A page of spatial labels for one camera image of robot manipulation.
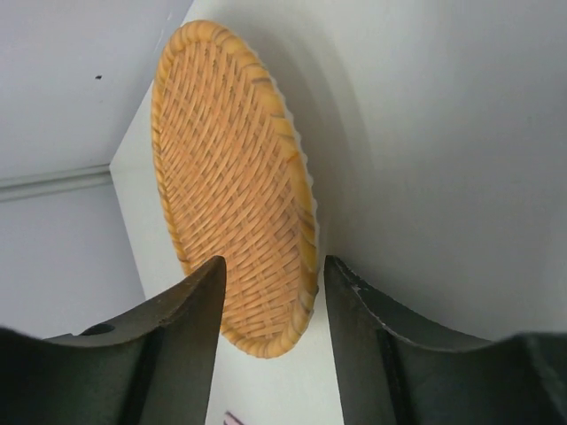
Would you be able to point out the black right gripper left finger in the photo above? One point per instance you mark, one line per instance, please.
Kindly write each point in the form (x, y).
(150, 365)

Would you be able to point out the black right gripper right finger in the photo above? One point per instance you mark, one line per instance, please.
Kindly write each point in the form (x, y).
(394, 366)

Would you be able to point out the purple Frozen placemat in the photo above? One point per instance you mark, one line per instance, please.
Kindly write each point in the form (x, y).
(230, 419)

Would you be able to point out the round wooden plate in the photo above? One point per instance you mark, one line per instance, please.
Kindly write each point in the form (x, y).
(233, 182)

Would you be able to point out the left aluminium frame post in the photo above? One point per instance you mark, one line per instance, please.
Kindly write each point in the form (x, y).
(38, 185)

